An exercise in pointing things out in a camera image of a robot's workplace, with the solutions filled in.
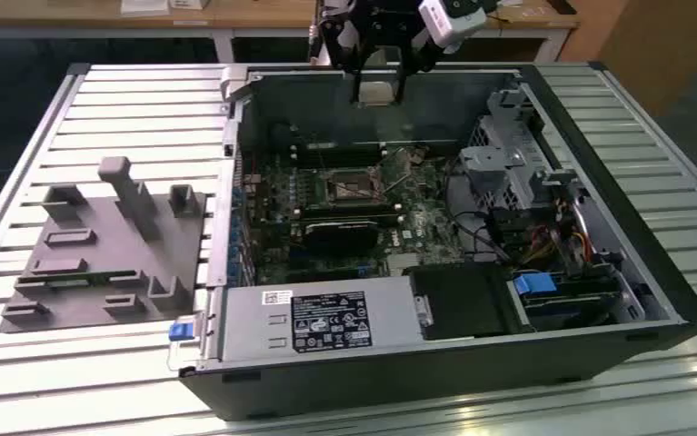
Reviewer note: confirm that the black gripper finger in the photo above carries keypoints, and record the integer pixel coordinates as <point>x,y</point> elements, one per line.
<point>338,45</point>
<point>424,54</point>

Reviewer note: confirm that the silver CPU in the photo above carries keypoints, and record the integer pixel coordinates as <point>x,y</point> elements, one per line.
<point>378,95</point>

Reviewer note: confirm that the thin metal locking lever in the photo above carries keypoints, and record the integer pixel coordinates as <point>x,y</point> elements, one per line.
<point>388,187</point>
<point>321,163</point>

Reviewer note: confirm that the black RAM slot bank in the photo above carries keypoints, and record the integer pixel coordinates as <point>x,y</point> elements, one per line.
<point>348,210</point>
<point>342,154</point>

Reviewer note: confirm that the CPU socket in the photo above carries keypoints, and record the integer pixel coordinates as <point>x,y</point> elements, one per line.
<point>348,186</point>

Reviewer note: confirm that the small white box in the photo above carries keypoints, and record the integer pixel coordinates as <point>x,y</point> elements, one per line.
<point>189,3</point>

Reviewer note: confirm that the grey metal drive cage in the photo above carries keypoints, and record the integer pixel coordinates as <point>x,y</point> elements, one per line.
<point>493,163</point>

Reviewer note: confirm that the green motherboard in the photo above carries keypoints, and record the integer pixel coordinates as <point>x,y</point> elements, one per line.
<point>433,204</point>

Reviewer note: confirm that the wooden cabinet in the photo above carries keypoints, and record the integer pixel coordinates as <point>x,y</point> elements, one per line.
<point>658,45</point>

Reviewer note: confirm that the black graphics card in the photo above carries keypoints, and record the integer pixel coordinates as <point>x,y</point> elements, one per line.
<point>342,236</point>

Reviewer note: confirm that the wooden desk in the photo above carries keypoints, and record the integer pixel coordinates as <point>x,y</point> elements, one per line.
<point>82,22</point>

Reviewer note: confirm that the silver chipset heatsink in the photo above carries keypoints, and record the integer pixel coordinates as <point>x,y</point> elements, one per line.
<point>404,263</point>

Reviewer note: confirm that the hard disk in blue carrier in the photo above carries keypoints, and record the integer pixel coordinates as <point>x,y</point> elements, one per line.
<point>536,284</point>

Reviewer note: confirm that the black optical drive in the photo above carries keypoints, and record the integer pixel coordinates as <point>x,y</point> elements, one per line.
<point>457,300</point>

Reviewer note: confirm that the grey parts rack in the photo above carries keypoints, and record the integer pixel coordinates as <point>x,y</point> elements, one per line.
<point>111,254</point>

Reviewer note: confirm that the silver power supply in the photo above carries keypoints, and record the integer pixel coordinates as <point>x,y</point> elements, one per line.
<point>251,318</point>

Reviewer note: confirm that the blue case latch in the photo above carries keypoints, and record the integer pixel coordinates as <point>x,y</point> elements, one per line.
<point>181,331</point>

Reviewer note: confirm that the black PC case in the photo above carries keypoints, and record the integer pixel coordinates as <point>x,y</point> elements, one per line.
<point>385,386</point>

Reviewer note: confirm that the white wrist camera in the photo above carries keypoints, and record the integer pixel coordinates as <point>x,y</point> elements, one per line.
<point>454,22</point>

